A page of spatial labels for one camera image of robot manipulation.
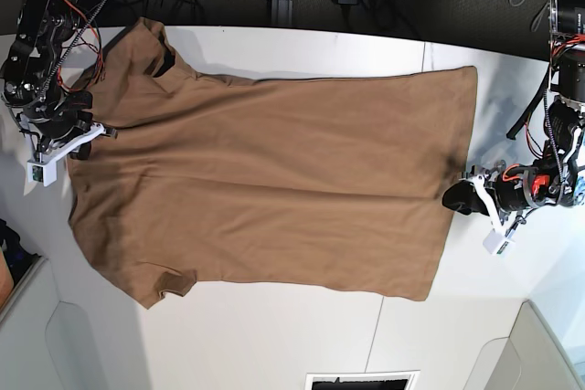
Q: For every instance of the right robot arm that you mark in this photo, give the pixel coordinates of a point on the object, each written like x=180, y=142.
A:
x=45, y=109

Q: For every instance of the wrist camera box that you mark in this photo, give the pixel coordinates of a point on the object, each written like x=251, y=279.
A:
x=496, y=244
x=41, y=172

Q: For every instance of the grey bin left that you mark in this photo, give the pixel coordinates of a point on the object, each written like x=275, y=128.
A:
x=47, y=343

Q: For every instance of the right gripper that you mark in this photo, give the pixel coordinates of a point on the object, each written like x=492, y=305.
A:
x=67, y=129

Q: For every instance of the aluminium table leg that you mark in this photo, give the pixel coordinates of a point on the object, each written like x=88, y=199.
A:
x=282, y=13

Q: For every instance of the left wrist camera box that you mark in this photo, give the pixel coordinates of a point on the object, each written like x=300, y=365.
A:
x=496, y=244

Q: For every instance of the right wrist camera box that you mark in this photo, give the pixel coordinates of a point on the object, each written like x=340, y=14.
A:
x=41, y=172

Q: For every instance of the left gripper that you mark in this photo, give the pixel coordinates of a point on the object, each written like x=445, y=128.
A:
x=509, y=194

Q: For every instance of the brown t-shirt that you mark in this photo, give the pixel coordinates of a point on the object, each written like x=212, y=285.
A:
x=327, y=182

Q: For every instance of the white framed floor vent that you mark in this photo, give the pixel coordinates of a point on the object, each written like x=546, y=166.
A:
x=381, y=380

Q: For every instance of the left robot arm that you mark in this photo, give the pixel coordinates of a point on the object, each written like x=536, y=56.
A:
x=561, y=93

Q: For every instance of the grey bin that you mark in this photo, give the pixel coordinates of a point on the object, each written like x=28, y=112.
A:
x=530, y=357
x=47, y=343

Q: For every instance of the grey bin right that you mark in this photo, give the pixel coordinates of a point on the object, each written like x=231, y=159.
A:
x=530, y=357

